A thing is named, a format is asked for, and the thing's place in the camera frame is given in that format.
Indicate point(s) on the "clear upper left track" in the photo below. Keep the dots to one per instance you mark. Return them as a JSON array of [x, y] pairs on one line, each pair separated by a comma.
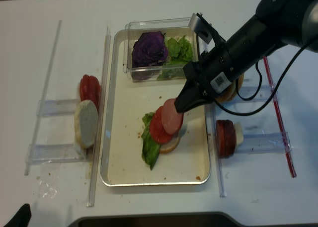
[[48, 108]]

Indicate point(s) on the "clear lower right track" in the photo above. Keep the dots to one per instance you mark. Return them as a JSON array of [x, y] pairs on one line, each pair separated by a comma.
[[265, 143]]

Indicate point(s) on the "clear left inner rail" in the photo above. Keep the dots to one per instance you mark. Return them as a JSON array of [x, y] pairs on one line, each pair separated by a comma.
[[97, 144]]

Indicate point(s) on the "clear track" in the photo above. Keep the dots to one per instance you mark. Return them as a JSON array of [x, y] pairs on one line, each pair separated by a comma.
[[265, 143], [48, 108], [62, 153], [263, 94]]

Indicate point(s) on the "clear lower left track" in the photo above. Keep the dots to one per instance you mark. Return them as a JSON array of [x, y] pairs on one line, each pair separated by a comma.
[[62, 153]]

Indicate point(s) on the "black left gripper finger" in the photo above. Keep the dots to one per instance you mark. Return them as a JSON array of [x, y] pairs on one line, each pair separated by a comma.
[[21, 218]]

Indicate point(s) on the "white pusher block right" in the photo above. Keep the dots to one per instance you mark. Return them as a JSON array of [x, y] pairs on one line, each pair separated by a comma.
[[238, 133]]

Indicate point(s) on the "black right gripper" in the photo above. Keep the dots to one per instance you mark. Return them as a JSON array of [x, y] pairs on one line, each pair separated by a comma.
[[197, 89]]

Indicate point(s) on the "clear right inner rail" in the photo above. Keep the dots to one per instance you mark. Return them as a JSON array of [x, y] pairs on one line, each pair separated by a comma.
[[211, 110]]

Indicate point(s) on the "green lettuce leaf on tray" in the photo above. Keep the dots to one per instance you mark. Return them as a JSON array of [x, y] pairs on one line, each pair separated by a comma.
[[150, 150]]

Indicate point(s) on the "clear left outer rail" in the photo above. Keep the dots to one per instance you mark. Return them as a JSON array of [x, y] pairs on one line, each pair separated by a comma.
[[42, 99]]

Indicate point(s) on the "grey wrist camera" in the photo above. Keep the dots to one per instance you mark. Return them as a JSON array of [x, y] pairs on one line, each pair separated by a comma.
[[203, 29]]

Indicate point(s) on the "red tomato slices stack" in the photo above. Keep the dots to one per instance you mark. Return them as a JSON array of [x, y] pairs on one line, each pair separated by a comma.
[[89, 89]]

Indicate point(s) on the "green lettuce in container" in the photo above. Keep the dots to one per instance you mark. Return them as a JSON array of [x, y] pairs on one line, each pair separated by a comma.
[[179, 53]]

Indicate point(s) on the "bottom bun on tray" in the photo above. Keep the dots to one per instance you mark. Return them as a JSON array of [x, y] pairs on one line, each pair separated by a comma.
[[171, 145]]

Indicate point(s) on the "purple cabbage leaves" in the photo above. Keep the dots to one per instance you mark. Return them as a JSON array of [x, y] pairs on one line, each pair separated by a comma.
[[150, 50]]

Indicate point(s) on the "clear rail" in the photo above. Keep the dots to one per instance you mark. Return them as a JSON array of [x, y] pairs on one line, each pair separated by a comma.
[[211, 110], [42, 99], [97, 144]]

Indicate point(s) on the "clear upper right track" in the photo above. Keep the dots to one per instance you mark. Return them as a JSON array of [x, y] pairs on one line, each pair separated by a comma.
[[263, 94]]

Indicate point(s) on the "red plastic rail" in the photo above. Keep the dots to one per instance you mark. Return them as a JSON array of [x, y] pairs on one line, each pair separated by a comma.
[[278, 112]]

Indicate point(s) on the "clear plastic container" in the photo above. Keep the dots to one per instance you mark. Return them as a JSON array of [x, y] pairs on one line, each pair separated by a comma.
[[173, 28]]

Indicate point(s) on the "white bread bun slice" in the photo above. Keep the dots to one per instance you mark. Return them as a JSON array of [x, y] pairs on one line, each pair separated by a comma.
[[86, 120]]

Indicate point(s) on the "tomato slice on bun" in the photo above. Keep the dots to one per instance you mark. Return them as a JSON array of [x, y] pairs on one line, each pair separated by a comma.
[[156, 130]]

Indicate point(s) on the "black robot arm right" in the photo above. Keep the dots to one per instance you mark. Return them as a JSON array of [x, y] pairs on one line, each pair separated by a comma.
[[276, 23]]

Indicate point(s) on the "pink meat patty slice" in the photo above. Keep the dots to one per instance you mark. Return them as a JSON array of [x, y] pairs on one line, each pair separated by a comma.
[[170, 118]]

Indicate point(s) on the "stacked meat patty slices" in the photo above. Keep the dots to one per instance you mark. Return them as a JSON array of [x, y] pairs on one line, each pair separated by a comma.
[[226, 138]]

